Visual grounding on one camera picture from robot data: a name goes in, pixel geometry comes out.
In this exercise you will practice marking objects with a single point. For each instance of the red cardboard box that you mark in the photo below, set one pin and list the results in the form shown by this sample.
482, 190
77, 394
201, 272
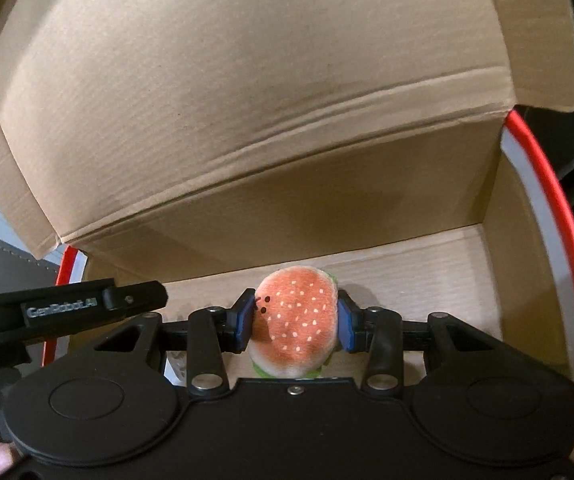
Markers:
317, 110

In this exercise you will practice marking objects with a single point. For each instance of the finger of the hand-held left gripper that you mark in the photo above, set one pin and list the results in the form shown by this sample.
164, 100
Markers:
139, 296

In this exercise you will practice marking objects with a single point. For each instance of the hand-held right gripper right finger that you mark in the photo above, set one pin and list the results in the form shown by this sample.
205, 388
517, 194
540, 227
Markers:
347, 325

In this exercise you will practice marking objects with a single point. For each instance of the burger plush toy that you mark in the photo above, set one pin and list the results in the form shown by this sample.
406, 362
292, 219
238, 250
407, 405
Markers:
294, 317

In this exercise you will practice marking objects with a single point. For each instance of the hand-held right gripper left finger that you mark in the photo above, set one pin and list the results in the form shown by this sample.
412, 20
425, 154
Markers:
242, 325

